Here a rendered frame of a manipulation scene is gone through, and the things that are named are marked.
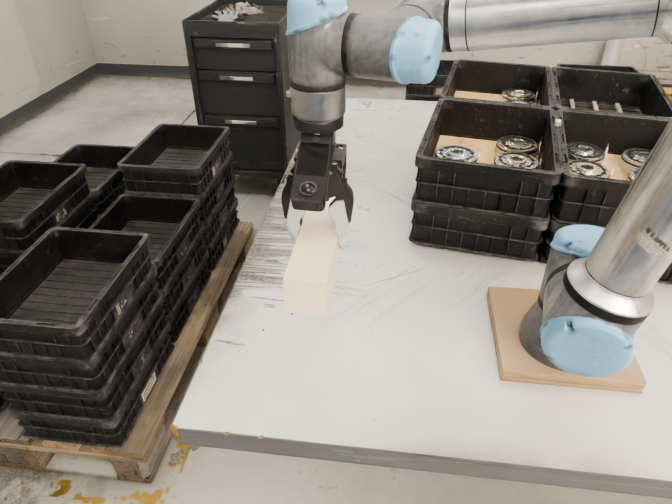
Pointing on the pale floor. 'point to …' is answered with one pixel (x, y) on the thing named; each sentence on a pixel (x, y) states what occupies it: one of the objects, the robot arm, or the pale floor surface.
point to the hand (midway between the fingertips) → (318, 243)
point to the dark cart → (244, 84)
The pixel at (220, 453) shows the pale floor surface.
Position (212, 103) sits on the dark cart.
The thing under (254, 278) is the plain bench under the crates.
